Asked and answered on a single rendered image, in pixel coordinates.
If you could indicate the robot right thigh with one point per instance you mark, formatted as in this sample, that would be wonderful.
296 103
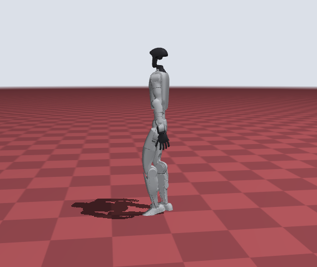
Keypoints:
160 165

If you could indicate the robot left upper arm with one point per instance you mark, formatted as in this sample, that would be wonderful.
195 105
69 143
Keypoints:
155 80

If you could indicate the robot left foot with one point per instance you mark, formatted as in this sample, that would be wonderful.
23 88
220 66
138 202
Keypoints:
152 211

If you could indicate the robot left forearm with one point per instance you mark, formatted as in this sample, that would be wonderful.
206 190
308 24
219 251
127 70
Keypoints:
158 115

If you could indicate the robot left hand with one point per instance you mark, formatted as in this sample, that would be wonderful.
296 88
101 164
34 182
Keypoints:
162 138

